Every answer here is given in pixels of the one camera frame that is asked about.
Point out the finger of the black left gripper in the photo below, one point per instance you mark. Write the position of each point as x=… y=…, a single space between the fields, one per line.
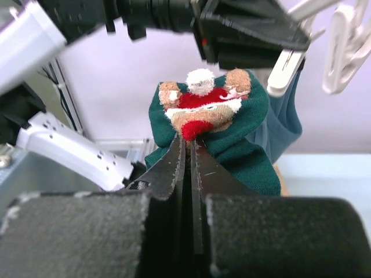
x=247 y=34

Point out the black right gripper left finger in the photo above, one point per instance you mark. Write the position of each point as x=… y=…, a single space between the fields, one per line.
x=130 y=233

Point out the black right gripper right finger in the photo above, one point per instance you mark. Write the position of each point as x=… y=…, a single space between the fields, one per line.
x=238 y=232

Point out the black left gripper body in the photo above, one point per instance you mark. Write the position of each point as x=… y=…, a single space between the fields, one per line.
x=175 y=16

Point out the green christmas reindeer sock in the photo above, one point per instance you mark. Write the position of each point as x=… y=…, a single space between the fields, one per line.
x=224 y=112

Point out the blue sock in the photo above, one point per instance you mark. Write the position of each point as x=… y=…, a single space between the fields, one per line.
x=282 y=126

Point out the white plastic clip hanger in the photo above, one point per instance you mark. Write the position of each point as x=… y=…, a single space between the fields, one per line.
x=348 y=48

